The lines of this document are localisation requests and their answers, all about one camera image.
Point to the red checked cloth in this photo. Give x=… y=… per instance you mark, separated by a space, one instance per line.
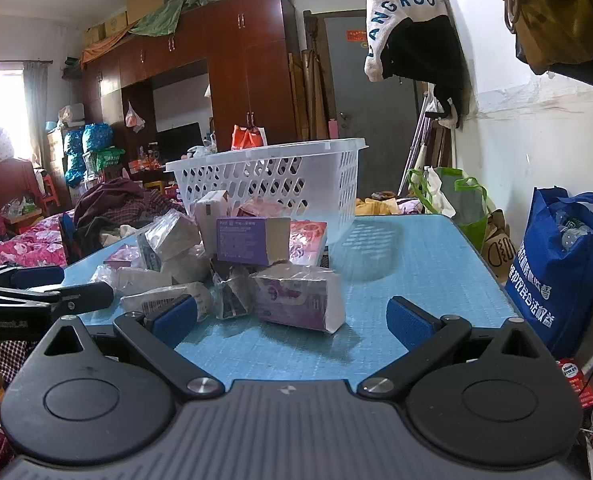
x=14 y=357

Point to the green white tote bag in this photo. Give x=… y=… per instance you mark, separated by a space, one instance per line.
x=469 y=210

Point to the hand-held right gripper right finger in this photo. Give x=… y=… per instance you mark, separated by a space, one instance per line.
x=410 y=321

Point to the red box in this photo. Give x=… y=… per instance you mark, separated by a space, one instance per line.
x=578 y=382

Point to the pink floral blanket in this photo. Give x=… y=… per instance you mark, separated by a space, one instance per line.
x=21 y=245

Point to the pink packet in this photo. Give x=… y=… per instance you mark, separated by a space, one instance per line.
x=259 y=208

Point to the brown paper bag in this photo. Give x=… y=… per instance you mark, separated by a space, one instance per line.
x=498 y=255

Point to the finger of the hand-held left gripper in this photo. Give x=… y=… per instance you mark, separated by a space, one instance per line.
x=81 y=296
x=40 y=277

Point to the purple white box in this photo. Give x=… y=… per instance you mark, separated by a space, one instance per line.
x=296 y=297

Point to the small cardboard box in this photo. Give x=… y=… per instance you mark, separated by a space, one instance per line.
x=115 y=24

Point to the pink stick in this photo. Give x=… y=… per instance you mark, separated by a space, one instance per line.
x=333 y=130

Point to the white packet with barcode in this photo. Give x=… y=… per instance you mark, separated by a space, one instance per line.
x=146 y=302

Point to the grey curtain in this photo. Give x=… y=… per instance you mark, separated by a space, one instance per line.
x=36 y=110

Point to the grey packet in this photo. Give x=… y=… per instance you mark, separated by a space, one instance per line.
x=169 y=237

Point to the blue patterned bags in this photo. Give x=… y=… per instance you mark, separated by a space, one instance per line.
x=86 y=145

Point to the dark packet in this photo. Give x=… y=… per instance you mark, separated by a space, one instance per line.
x=231 y=292

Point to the red door sticker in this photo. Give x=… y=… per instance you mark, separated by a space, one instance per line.
x=357 y=35

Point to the white black hanging jacket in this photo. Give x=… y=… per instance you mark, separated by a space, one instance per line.
x=401 y=20

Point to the white crumpled cloth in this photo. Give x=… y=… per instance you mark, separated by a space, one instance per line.
x=119 y=235

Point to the dark maroon clothes pile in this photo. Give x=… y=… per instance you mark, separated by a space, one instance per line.
x=121 y=200

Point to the yellow cloth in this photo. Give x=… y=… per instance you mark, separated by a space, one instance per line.
x=371 y=206

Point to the red plastic stool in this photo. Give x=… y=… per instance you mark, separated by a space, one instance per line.
x=50 y=190

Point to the brown wooden wardrobe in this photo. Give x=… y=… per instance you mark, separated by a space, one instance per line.
x=246 y=70

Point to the small pink box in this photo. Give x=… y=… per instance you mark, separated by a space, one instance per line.
x=121 y=256

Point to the white plastic basket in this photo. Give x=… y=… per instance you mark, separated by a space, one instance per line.
x=271 y=175

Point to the green cloth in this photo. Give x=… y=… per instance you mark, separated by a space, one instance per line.
x=159 y=17

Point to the orange plastic bag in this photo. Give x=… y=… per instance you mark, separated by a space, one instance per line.
x=249 y=137

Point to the metal poles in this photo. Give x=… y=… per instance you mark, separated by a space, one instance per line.
x=419 y=135

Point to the pink white hanging bag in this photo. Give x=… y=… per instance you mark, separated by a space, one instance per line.
x=134 y=117

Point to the pink patterned box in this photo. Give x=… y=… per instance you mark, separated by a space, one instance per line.
x=307 y=242

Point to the blue shopping bag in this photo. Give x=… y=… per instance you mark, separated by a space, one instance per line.
x=556 y=280

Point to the large cardboard box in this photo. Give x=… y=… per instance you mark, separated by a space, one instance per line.
x=149 y=2

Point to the wooden planks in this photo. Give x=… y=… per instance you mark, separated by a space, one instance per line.
x=309 y=90

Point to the black television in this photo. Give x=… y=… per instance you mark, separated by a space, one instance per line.
x=179 y=137

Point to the tall white box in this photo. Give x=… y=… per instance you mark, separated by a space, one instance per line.
x=209 y=220

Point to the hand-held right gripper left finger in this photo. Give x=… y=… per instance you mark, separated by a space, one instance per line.
x=176 y=316

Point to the grey door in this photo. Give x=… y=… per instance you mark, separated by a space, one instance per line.
x=366 y=85

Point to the olive hanging bag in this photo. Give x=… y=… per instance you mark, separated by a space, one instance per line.
x=556 y=15

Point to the green printed bag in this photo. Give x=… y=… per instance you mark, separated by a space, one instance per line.
x=109 y=159

